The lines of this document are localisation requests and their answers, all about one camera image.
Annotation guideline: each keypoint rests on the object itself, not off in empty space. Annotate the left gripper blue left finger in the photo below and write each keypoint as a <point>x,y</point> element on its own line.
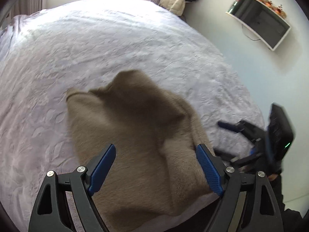
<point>51,210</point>

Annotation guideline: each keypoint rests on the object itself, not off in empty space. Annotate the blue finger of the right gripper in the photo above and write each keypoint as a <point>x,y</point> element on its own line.
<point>228,126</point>
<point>223,155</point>

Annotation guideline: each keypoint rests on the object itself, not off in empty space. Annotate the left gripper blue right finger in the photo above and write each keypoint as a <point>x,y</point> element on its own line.
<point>246,201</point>

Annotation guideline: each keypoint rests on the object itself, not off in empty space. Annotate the brown knit sweater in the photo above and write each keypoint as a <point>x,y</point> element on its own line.
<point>155,182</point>

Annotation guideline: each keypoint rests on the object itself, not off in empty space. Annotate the person right hand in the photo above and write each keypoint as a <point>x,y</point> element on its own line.
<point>273,177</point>

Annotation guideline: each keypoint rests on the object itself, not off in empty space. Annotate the orange flower decoration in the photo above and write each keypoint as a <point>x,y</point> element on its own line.
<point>253,8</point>

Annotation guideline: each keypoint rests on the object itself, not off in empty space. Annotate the lavender embossed bedspread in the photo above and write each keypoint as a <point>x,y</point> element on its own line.
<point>84,45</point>

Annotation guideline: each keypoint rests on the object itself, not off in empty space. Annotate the pleated curtain left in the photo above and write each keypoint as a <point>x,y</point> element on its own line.
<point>27,7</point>

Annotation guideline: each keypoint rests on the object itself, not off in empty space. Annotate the wall mounted television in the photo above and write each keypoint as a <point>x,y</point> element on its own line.
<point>271,30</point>

